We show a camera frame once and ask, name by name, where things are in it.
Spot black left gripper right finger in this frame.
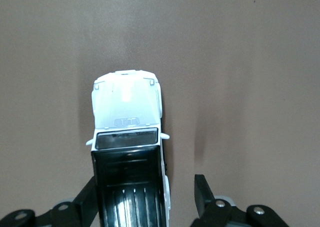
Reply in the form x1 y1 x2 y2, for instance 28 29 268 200
192 174 291 227

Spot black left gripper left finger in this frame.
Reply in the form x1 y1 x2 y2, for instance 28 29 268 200
0 175 100 227

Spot white jeep toy black roof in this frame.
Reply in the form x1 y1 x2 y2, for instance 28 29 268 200
85 68 172 227

